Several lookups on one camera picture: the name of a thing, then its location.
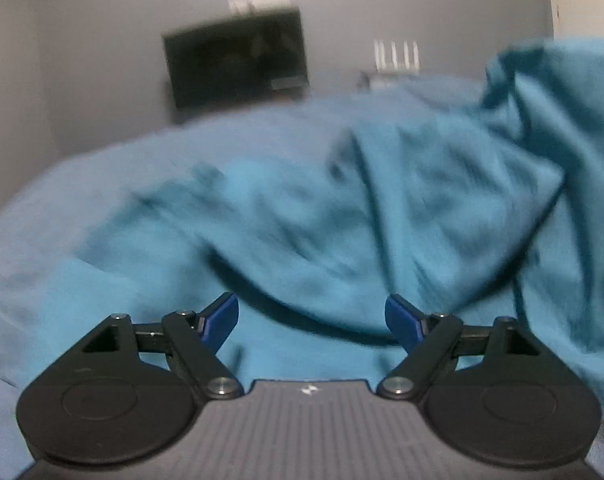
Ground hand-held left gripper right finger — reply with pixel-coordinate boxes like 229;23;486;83
376;294;566;402

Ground teal garment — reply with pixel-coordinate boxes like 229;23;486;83
39;37;604;413

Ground light blue blanket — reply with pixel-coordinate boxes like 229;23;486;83
0;74;604;480

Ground white router with antennas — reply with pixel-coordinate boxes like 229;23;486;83
372;39;421;74

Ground black television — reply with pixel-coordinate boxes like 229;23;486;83
161;6;309;110

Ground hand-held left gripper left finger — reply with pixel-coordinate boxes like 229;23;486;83
56;292;244;401

